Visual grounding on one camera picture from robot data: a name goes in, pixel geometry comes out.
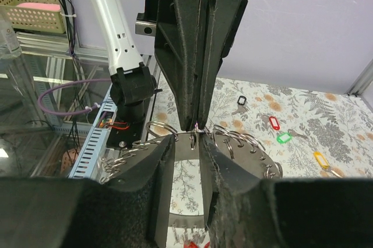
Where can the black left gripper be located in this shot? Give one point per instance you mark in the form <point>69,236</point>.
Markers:
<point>178,48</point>

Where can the clear plastic bottle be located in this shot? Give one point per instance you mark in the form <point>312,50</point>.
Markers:
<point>10,46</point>

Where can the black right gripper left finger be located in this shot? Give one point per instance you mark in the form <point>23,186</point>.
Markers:
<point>130,210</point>

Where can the grey disc with key rings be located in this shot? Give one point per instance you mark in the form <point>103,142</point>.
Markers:
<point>234,172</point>

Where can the yellow tag key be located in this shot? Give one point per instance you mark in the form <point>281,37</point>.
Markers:
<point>324,164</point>

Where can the green tag key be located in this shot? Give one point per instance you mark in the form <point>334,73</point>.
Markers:
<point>287,136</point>

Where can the red tag key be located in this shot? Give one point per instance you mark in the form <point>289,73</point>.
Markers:
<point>273,122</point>

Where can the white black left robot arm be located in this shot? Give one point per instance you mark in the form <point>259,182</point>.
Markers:
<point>132,81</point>

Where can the black tag key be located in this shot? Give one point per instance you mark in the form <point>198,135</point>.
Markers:
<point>241,106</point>

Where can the beige perforated basket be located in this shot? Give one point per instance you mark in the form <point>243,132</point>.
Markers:
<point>34,15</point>

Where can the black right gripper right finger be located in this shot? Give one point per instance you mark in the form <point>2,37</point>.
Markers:
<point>310,213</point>

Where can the white slotted cable duct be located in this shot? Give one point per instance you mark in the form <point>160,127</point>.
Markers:
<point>88,159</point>

